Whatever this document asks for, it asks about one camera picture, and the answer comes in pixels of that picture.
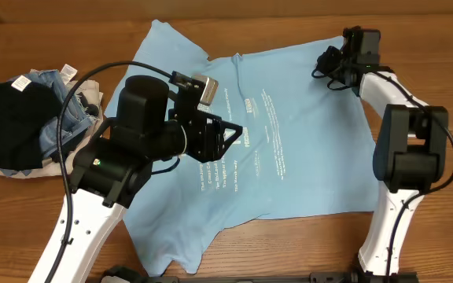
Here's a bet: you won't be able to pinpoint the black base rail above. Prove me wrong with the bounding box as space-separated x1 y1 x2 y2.
98 266 419 283

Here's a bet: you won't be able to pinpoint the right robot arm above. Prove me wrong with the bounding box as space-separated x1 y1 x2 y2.
312 26 453 282

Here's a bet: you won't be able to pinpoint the light blue t-shirt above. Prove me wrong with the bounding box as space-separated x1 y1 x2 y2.
124 20 378 276

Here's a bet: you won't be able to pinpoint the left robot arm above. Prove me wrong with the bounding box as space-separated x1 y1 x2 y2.
29 72 242 282

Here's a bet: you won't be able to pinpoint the blue denim jeans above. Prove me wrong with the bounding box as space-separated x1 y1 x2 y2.
8 69 96 160

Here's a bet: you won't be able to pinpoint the black folded garment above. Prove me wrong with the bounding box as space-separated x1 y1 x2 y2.
0 82 62 171

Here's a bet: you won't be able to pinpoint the beige folded garment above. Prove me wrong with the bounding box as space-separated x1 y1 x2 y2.
0 80 103 179

